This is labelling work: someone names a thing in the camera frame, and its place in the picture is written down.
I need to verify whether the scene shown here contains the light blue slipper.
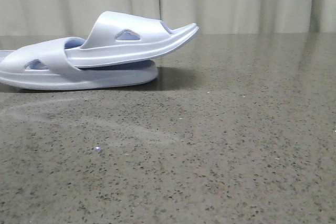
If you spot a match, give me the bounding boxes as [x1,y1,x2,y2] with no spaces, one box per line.
[1,37,158,90]
[65,12,198,68]

